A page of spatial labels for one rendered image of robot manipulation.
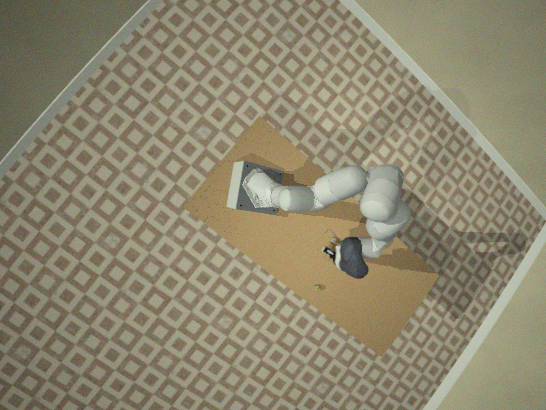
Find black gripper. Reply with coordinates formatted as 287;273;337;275
321;247;336;265

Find tan flat mat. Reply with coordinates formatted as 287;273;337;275
313;229;341;260

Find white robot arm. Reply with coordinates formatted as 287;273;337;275
242;164;411;279

